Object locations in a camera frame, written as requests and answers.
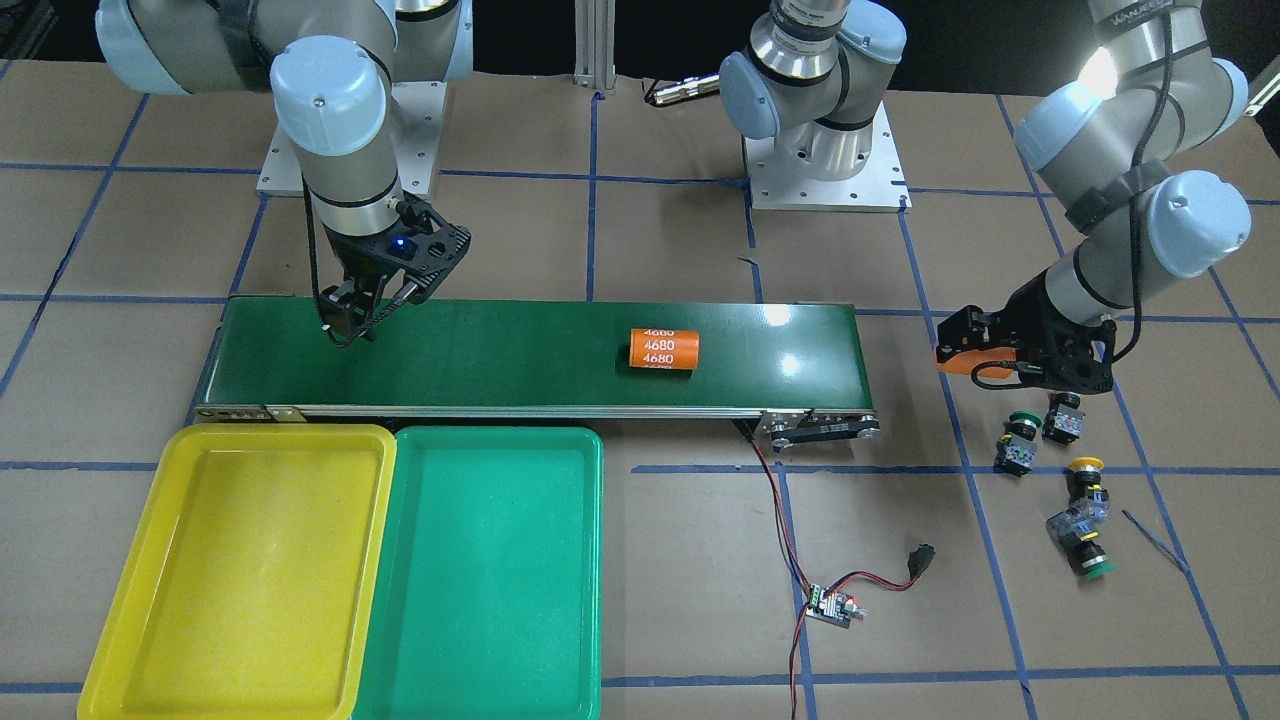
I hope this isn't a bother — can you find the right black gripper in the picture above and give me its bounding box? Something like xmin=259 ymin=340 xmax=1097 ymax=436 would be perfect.
xmin=320 ymin=196 xmax=472 ymax=346

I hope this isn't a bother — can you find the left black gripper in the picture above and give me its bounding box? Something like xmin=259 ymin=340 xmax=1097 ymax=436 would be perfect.
xmin=936 ymin=274 xmax=1116 ymax=395

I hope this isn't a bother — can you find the green push button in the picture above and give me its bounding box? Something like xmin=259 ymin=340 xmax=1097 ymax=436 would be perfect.
xmin=1046 ymin=509 xmax=1115 ymax=579
xmin=993 ymin=411 xmax=1043 ymax=477

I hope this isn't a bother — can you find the plain orange cylinder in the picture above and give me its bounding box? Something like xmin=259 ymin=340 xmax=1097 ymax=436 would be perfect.
xmin=934 ymin=346 xmax=1018 ymax=375

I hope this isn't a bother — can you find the orange cylinder labelled 4680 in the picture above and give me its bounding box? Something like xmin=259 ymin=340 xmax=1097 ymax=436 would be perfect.
xmin=628 ymin=328 xmax=701 ymax=372

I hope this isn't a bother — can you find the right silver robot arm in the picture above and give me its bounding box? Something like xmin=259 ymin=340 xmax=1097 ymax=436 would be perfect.
xmin=95 ymin=1 xmax=474 ymax=348

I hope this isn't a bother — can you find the yellow push button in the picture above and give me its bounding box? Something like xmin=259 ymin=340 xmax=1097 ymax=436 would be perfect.
xmin=1068 ymin=456 xmax=1110 ymax=521
xmin=1041 ymin=391 xmax=1085 ymax=446

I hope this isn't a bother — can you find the black power connector plug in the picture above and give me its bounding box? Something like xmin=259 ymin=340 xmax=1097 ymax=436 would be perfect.
xmin=908 ymin=544 xmax=936 ymax=584

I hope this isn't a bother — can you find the green conveyor belt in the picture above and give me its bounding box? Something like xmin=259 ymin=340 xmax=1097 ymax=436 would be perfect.
xmin=195 ymin=296 xmax=881 ymax=448

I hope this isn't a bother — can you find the yellow tray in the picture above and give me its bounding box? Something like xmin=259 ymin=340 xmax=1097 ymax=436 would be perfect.
xmin=77 ymin=424 xmax=396 ymax=719

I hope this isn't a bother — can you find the green tray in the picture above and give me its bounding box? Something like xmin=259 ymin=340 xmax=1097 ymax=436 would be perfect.
xmin=353 ymin=427 xmax=604 ymax=719

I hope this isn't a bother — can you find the small controller circuit board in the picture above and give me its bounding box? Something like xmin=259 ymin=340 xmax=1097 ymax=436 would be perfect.
xmin=804 ymin=584 xmax=867 ymax=629

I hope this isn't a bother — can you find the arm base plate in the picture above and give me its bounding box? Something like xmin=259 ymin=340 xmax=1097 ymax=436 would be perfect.
xmin=742 ymin=105 xmax=913 ymax=213
xmin=257 ymin=81 xmax=449 ymax=199

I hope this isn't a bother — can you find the red black wire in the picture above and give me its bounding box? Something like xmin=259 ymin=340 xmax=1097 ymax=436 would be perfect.
xmin=748 ymin=436 xmax=916 ymax=720

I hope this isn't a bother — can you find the aluminium frame post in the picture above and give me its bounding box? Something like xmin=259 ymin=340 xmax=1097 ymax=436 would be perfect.
xmin=573 ymin=0 xmax=616 ymax=95

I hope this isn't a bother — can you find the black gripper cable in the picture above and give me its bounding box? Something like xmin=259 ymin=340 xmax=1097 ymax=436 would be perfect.
xmin=970 ymin=0 xmax=1176 ymax=391

